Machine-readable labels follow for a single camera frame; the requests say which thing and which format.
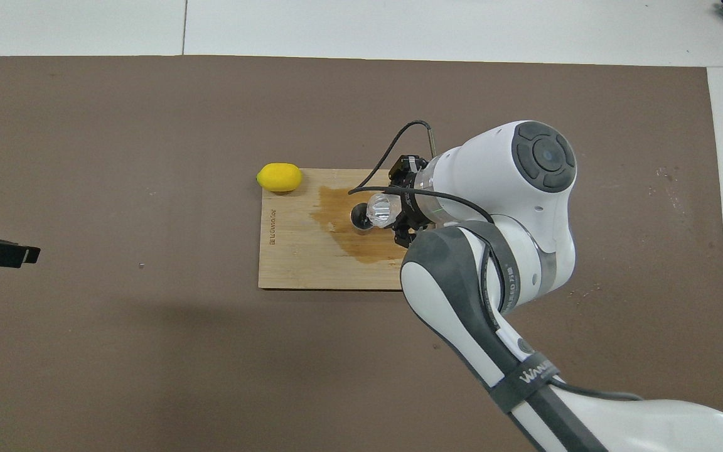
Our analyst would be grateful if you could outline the stained wooden cutting board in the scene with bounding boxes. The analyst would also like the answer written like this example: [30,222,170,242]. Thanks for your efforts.
[258,168,428,291]

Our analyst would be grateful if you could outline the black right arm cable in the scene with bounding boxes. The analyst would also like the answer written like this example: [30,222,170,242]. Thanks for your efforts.
[348,121,641,402]

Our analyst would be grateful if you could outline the yellow lemon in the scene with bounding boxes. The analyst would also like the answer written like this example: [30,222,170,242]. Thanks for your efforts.
[256,163,303,193]

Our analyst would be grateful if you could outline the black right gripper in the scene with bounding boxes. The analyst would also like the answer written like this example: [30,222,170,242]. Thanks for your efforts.
[388,155,432,248]

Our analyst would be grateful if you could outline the steel cocktail jigger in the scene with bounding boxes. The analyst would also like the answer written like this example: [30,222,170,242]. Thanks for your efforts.
[350,202,376,234]

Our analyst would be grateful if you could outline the clear glass cup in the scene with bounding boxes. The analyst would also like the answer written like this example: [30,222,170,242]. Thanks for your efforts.
[367,193,398,228]

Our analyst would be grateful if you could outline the brown table mat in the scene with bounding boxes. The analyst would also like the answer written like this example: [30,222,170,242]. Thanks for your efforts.
[0,55,723,452]

